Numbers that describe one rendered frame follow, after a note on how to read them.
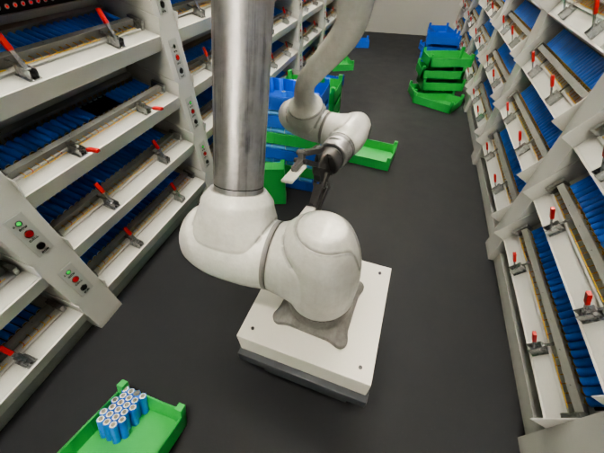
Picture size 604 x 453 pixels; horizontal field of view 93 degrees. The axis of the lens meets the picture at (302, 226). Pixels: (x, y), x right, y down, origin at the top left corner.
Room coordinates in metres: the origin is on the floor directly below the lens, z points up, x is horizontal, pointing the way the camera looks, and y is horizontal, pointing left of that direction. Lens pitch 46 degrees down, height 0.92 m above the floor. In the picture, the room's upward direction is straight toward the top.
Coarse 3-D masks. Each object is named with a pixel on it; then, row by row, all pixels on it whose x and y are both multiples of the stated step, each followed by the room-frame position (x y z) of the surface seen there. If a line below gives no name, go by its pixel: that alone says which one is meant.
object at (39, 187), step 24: (120, 72) 1.09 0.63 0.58; (144, 72) 1.12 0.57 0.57; (168, 96) 1.07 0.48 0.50; (120, 120) 0.87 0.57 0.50; (144, 120) 0.90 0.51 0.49; (96, 144) 0.74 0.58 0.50; (120, 144) 0.80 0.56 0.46; (48, 168) 0.61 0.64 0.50; (72, 168) 0.63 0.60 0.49; (24, 192) 0.52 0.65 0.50; (48, 192) 0.56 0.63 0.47
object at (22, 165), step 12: (156, 84) 1.08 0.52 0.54; (144, 96) 0.99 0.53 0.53; (120, 108) 0.89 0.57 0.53; (132, 108) 0.94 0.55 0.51; (96, 120) 0.81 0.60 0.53; (108, 120) 0.84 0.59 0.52; (72, 132) 0.73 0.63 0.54; (84, 132) 0.75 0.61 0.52; (60, 144) 0.68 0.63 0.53; (36, 156) 0.62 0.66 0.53; (48, 156) 0.64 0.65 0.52; (12, 168) 0.57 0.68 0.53; (24, 168) 0.58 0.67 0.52
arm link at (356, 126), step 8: (328, 112) 0.84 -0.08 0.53; (352, 112) 0.86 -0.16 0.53; (360, 112) 0.86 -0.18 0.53; (328, 120) 0.81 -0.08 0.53; (336, 120) 0.80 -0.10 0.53; (344, 120) 0.80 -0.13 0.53; (352, 120) 0.80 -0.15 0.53; (360, 120) 0.81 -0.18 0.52; (368, 120) 0.84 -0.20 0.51; (320, 128) 0.81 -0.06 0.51; (328, 128) 0.79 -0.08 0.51; (336, 128) 0.78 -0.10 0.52; (344, 128) 0.77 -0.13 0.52; (352, 128) 0.77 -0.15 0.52; (360, 128) 0.79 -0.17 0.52; (368, 128) 0.81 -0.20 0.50; (320, 136) 0.80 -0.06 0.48; (328, 136) 0.78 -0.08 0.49; (352, 136) 0.75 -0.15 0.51; (360, 136) 0.77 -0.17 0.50; (368, 136) 0.83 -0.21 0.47; (360, 144) 0.76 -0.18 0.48
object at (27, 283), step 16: (0, 256) 0.44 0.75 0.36; (0, 272) 0.41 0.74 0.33; (16, 272) 0.42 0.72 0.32; (32, 272) 0.42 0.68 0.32; (0, 288) 0.38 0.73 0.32; (16, 288) 0.38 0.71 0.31; (32, 288) 0.39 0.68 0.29; (0, 304) 0.34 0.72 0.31; (16, 304) 0.35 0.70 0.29; (0, 320) 0.31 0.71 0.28
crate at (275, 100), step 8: (288, 80) 1.36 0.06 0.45; (328, 80) 1.29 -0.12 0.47; (288, 88) 1.37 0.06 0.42; (320, 88) 1.32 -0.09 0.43; (328, 88) 1.29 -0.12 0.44; (272, 96) 1.18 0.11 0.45; (280, 96) 1.30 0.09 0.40; (288, 96) 1.30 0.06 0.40; (320, 96) 1.30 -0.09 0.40; (328, 96) 1.30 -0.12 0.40; (272, 104) 1.18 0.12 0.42; (280, 104) 1.17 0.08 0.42
